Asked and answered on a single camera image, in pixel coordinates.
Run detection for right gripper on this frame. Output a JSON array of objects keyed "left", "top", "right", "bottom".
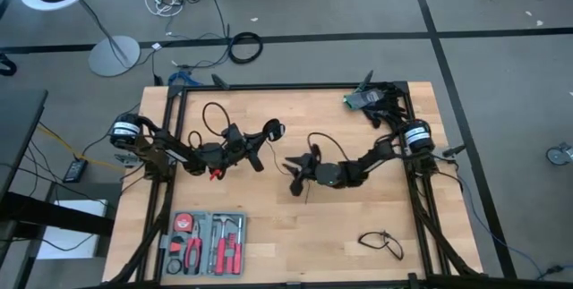
[{"left": 285, "top": 154, "right": 321, "bottom": 197}]

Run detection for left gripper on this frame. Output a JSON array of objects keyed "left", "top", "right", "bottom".
[{"left": 223, "top": 128, "right": 271, "bottom": 173}]

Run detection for black cord spool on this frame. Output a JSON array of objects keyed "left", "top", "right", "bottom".
[{"left": 261, "top": 117, "right": 287, "bottom": 143}]

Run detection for thin black cord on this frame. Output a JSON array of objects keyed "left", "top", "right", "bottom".
[{"left": 266, "top": 139, "right": 312, "bottom": 206}]

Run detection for black table clamp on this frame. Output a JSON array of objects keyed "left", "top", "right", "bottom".
[
  {"left": 441, "top": 144, "right": 466, "bottom": 158},
  {"left": 356, "top": 69, "right": 375, "bottom": 94},
  {"left": 210, "top": 72, "right": 232, "bottom": 91}
]

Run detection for grey tool case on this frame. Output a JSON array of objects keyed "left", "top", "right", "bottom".
[{"left": 159, "top": 209, "right": 248, "bottom": 278}]

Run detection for red tape measure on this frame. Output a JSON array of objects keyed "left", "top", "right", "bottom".
[{"left": 173, "top": 212, "right": 195, "bottom": 234}]

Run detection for black tape roll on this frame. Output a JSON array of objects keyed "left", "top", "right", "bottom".
[{"left": 166, "top": 257, "right": 184, "bottom": 276}]

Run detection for white round floor stand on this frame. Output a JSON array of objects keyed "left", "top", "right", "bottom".
[{"left": 19, "top": 0, "right": 141, "bottom": 78}]

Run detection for black power adapter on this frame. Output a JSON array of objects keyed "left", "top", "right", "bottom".
[{"left": 62, "top": 158, "right": 90, "bottom": 184}]

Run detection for white box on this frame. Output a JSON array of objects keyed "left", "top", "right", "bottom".
[{"left": 35, "top": 198, "right": 109, "bottom": 261}]

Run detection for black desk foot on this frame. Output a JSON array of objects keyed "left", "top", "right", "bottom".
[{"left": 0, "top": 190, "right": 116, "bottom": 238}]

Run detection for dark desk top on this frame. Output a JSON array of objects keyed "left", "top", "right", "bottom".
[{"left": 0, "top": 88, "right": 49, "bottom": 200}]

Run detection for grey caster wheel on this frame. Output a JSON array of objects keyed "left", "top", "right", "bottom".
[{"left": 544, "top": 141, "right": 573, "bottom": 167}]

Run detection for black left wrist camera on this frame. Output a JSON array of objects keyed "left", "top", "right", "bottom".
[{"left": 223, "top": 122, "right": 245, "bottom": 146}]

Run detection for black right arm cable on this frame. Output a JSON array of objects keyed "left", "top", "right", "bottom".
[{"left": 306, "top": 132, "right": 351, "bottom": 164}]

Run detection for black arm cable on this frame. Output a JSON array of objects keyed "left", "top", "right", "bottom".
[
  {"left": 187, "top": 100, "right": 233, "bottom": 149},
  {"left": 306, "top": 132, "right": 351, "bottom": 164}
]

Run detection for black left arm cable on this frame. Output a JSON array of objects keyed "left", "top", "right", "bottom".
[{"left": 187, "top": 100, "right": 233, "bottom": 149}]

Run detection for coiled black floor cable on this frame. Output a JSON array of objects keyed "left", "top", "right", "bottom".
[{"left": 227, "top": 30, "right": 265, "bottom": 65}]

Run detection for blue cable bundle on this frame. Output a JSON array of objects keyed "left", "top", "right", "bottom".
[{"left": 167, "top": 70, "right": 199, "bottom": 87}]

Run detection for red handled screwdriver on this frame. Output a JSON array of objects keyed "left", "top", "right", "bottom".
[{"left": 230, "top": 217, "right": 244, "bottom": 276}]

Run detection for red handled hammer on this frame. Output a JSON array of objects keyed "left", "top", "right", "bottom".
[{"left": 212, "top": 215, "right": 239, "bottom": 276}]

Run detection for red handled pliers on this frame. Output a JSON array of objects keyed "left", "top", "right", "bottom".
[{"left": 183, "top": 230, "right": 203, "bottom": 276}]

